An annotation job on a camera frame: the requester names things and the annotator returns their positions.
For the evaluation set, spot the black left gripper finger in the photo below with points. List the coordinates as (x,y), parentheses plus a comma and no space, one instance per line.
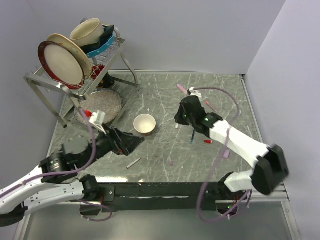
(120,133)
(128,144)

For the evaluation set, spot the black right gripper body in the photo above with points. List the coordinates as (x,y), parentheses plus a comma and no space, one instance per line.
(182,117)

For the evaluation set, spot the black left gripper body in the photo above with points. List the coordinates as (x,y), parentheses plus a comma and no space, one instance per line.
(112,143)

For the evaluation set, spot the blue pen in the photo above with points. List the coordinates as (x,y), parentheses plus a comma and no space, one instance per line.
(193,136)

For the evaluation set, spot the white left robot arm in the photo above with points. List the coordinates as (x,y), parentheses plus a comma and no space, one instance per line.
(46,184)

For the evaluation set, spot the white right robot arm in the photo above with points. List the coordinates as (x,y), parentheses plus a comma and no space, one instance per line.
(268,164)

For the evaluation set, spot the white pen red cap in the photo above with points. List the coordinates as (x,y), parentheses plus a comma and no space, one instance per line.
(133,163)

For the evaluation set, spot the red crayon pen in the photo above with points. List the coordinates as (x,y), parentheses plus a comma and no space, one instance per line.
(210,106)

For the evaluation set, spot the white paper cup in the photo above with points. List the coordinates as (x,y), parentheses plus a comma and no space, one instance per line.
(144,124)

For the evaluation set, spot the glass textured plate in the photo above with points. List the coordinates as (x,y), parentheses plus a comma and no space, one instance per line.
(106,100)

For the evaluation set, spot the red object in rack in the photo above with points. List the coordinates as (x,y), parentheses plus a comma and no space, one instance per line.
(96,70)

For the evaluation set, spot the steel dish rack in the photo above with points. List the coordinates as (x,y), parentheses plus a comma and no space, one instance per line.
(106,58)

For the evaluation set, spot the red rimmed white plate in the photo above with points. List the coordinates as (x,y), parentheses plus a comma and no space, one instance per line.
(60,64)

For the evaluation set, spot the blue rimmed dish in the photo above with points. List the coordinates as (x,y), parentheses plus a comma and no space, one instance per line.
(104,42)

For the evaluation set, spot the beige plate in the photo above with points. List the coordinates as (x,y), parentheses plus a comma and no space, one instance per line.
(75,50)

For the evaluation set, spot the cream ceramic bowl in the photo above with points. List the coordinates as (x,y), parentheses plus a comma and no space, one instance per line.
(87,33)

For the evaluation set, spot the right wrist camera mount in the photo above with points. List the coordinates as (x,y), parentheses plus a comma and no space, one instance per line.
(193,92)

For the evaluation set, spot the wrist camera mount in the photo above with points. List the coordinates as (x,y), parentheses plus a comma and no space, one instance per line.
(96,119)
(193,92)

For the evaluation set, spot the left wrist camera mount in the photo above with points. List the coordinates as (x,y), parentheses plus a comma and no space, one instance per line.
(96,119)

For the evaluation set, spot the black base frame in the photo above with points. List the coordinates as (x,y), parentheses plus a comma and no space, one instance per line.
(138,196)

